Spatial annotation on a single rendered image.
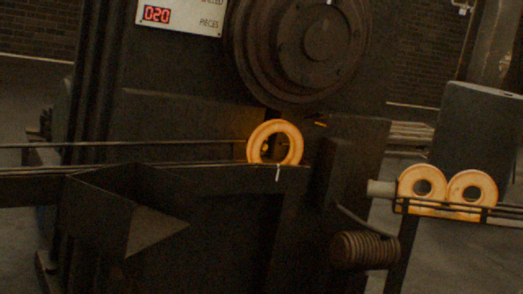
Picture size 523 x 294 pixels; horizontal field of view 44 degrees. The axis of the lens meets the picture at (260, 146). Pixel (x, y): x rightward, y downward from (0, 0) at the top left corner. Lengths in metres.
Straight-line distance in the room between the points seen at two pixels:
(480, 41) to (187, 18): 4.65
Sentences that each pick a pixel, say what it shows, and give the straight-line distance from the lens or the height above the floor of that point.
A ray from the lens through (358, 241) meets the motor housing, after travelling 2.12.
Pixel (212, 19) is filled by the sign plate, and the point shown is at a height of 1.11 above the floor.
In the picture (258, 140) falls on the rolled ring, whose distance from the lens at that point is 2.00.
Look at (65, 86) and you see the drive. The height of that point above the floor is 0.64.
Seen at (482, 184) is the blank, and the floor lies 0.77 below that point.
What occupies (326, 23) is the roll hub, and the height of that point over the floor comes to 1.17.
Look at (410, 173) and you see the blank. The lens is 2.17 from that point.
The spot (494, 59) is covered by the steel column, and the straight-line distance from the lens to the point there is 6.16.
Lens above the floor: 1.21
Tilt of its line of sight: 13 degrees down
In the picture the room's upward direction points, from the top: 11 degrees clockwise
